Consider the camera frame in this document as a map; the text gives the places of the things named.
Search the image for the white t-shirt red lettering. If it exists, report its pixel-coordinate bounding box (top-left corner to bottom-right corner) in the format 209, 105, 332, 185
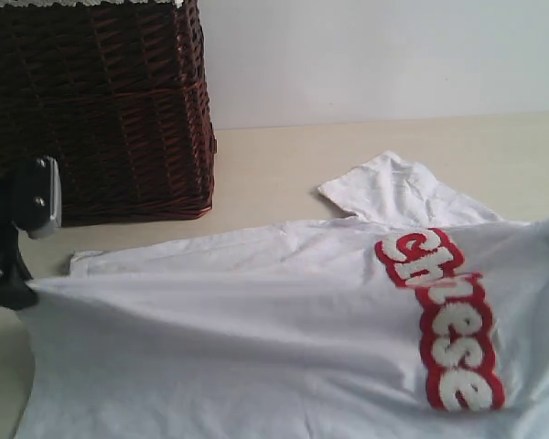
18, 152, 549, 438

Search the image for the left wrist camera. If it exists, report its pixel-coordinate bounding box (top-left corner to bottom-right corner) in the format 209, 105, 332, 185
11, 155, 62, 240

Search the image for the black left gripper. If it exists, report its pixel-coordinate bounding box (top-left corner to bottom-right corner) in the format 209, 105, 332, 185
0, 178, 38, 311

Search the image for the dark brown wicker basket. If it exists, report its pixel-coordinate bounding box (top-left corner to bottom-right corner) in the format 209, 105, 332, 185
0, 1, 217, 227

